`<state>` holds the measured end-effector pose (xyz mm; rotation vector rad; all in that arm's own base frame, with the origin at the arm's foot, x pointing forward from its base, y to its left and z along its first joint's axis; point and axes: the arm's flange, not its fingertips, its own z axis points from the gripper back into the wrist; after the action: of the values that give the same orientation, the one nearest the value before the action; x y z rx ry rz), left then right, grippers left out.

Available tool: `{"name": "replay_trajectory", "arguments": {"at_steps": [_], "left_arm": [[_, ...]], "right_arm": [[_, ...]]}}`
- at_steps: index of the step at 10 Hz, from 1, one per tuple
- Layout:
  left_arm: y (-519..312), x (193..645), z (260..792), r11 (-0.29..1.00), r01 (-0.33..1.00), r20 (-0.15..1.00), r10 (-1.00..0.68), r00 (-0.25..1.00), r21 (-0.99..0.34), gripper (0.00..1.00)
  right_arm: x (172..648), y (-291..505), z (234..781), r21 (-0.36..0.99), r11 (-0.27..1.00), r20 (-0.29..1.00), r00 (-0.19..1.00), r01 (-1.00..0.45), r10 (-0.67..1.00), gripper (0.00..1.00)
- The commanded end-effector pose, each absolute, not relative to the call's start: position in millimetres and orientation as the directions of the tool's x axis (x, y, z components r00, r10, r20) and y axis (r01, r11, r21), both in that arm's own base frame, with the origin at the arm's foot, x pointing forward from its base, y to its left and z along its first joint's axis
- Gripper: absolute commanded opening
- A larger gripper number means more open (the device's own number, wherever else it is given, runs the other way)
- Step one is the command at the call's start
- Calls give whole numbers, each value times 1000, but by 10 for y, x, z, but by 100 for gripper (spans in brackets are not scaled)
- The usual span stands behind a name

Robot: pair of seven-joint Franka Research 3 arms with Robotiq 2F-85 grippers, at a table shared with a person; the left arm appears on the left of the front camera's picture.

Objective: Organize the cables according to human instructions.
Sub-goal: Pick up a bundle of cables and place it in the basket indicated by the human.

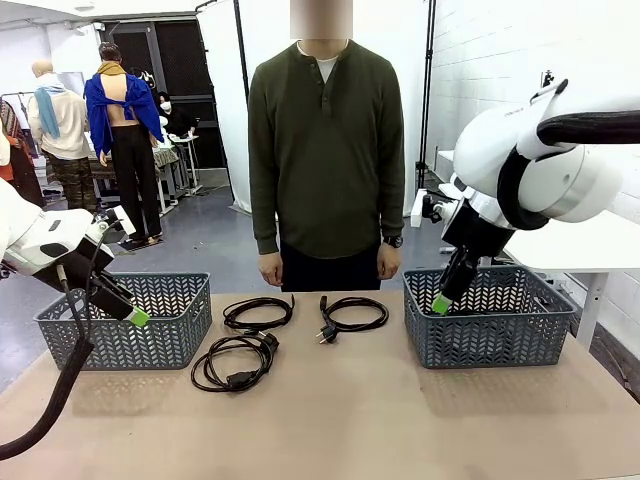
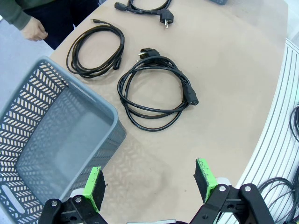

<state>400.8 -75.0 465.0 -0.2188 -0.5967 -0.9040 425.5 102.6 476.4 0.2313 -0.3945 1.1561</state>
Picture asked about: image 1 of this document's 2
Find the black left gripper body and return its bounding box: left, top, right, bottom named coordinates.
left=35, top=237, right=117, bottom=292

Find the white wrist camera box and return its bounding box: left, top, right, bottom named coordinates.
left=410, top=188, right=437, bottom=230
left=106, top=204, right=137, bottom=236

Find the person's right forearm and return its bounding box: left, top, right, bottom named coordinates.
left=248, top=169, right=281, bottom=257

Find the person's left hand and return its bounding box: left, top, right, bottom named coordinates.
left=377, top=247, right=402, bottom=281

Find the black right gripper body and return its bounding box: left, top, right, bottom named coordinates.
left=442, top=199, right=516, bottom=261

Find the mannequin with patterned robe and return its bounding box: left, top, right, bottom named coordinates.
left=0, top=97, right=44, bottom=206

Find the person in olive sweater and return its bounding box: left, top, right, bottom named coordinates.
left=247, top=0, right=406, bottom=294

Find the thin black braided USB cable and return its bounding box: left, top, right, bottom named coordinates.
left=222, top=293, right=297, bottom=336

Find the black power cable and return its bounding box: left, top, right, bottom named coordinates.
left=315, top=295, right=390, bottom=347
left=189, top=332, right=280, bottom=394

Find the black left arm cable sleeve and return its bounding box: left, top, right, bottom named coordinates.
left=0, top=287, right=96, bottom=462

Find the black backdrop stand pole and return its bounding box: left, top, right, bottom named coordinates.
left=417, top=0, right=437, bottom=191
left=233, top=0, right=251, bottom=106

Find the seated person with face mask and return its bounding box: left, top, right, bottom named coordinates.
left=157, top=89, right=199, bottom=139

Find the person's right hand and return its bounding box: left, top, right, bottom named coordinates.
left=259, top=252, right=284, bottom=287

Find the black arm cable sleeve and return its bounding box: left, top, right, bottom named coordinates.
left=0, top=287, right=96, bottom=462
left=536, top=112, right=640, bottom=147

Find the mannequin with blue cardigan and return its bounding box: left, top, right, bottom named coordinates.
left=83, top=42, right=166, bottom=246

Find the small white background desk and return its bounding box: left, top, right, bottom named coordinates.
left=164, top=133, right=201, bottom=196

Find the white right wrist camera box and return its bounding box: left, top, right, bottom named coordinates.
left=410, top=188, right=437, bottom=230

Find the white photo backdrop screen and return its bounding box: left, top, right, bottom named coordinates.
left=197, top=0, right=436, bottom=216

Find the black right arm cable sleeve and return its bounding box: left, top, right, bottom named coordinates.
left=536, top=112, right=640, bottom=147

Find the grey perforated plastic basket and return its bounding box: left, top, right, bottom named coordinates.
left=33, top=272, right=213, bottom=372
left=402, top=265, right=579, bottom=370

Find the mannequin with cream sweater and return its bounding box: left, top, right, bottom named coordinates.
left=27, top=59, right=99, bottom=214

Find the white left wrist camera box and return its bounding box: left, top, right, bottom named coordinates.
left=106, top=204, right=137, bottom=236

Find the person's left forearm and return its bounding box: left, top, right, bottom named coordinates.
left=378, top=169, right=406, bottom=241

